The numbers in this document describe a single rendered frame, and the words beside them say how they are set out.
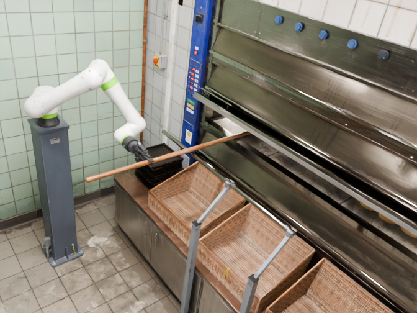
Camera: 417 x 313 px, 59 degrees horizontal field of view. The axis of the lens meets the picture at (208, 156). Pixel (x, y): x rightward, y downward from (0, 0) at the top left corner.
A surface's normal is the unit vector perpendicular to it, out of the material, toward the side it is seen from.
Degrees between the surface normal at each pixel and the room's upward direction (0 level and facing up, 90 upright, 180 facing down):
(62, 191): 90
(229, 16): 90
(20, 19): 90
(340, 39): 90
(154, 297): 0
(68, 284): 0
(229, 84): 70
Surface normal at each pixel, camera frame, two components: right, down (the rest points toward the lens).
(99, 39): 0.62, 0.47
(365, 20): -0.77, 0.25
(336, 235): -0.69, -0.03
